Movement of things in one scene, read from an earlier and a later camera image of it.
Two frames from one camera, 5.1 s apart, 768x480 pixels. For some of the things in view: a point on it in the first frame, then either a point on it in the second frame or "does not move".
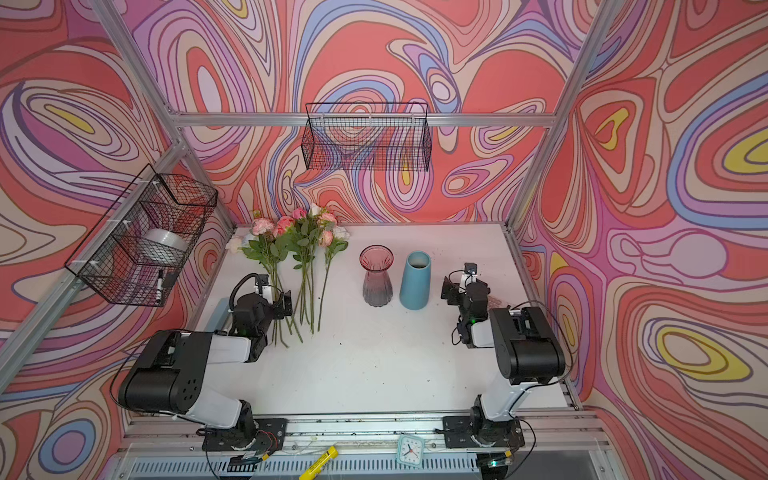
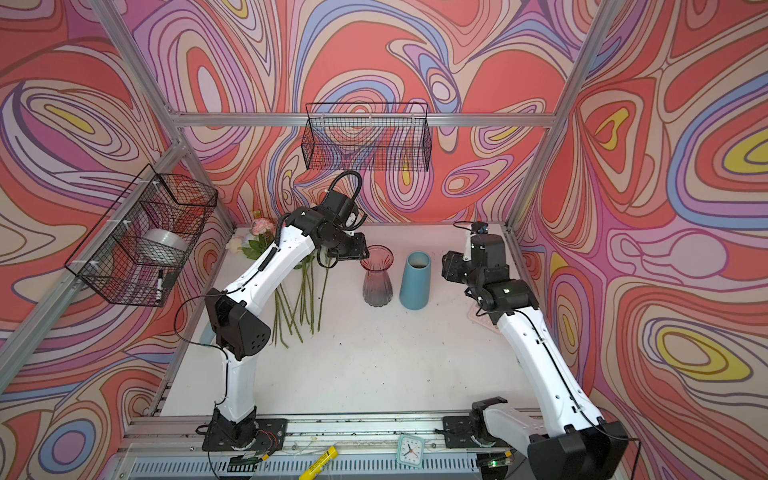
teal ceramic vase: (415, 287) does not move
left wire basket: (139, 248) does not move
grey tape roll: (167, 238) does not move
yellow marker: (319, 463) does not move
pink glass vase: (376, 260) does not move
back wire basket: (367, 137) does not move
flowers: (324, 288) → (308, 267)
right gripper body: (456, 298) → (462, 271)
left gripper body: (273, 313) → (347, 247)
